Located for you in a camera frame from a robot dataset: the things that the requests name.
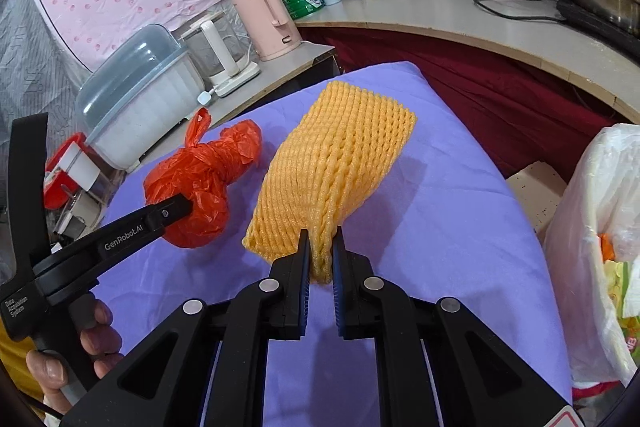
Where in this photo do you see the black power cable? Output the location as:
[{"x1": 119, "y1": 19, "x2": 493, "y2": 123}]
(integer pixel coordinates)
[{"x1": 472, "y1": 0, "x2": 569, "y2": 26}]

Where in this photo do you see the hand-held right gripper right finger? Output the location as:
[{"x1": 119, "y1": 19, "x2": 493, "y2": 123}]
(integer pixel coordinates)
[{"x1": 331, "y1": 226, "x2": 572, "y2": 427}]

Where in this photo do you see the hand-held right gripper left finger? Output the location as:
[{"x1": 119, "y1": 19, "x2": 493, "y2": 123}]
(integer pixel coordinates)
[{"x1": 64, "y1": 228, "x2": 312, "y2": 427}]

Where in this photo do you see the beige speckled board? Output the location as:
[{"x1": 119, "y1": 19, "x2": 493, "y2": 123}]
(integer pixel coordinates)
[{"x1": 505, "y1": 160, "x2": 569, "y2": 234}]

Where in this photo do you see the dark red curtain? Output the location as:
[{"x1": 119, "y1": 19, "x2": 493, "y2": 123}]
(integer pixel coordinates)
[{"x1": 299, "y1": 26, "x2": 628, "y2": 188}]

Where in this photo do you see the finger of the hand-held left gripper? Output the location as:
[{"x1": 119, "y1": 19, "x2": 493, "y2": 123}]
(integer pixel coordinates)
[{"x1": 89, "y1": 194, "x2": 194, "y2": 264}]

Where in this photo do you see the white lidded glass jar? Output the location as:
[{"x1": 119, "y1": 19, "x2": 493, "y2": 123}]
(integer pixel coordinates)
[{"x1": 59, "y1": 141, "x2": 127, "y2": 208}]

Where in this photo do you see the white glass electric kettle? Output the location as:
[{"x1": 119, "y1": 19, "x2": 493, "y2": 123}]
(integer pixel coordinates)
[{"x1": 180, "y1": 13, "x2": 261, "y2": 98}]

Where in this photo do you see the red plastic bag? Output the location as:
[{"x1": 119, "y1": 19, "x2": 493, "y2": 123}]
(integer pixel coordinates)
[{"x1": 143, "y1": 108, "x2": 264, "y2": 250}]

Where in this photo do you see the purple tablecloth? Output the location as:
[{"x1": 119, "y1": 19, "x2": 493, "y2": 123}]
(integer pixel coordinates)
[{"x1": 90, "y1": 61, "x2": 573, "y2": 427}]

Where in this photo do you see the white dish box grey lid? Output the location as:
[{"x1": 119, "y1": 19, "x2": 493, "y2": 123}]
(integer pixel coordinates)
[{"x1": 75, "y1": 23, "x2": 206, "y2": 170}]

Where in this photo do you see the person's left hand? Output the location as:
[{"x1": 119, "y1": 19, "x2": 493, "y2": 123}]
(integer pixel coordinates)
[{"x1": 25, "y1": 296, "x2": 124, "y2": 415}]

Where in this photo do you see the grey mesh cloth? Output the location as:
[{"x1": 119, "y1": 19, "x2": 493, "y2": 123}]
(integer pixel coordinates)
[{"x1": 0, "y1": 0, "x2": 97, "y2": 148}]

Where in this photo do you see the white plastic trash bag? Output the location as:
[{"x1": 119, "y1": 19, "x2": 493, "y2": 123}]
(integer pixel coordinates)
[{"x1": 542, "y1": 123, "x2": 640, "y2": 389}]

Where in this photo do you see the yellow foam fruit net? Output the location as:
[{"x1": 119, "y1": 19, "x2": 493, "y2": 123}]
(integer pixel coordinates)
[{"x1": 241, "y1": 79, "x2": 419, "y2": 284}]

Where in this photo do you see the black induction cooker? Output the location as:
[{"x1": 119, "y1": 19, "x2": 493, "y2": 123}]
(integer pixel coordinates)
[{"x1": 556, "y1": 0, "x2": 640, "y2": 54}]

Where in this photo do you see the pink electric kettle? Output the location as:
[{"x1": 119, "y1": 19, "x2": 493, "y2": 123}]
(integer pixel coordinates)
[{"x1": 230, "y1": 0, "x2": 304, "y2": 62}]

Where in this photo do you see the yellow green-edged packet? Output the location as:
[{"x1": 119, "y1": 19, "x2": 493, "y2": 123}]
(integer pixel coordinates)
[{"x1": 602, "y1": 257, "x2": 640, "y2": 310}]

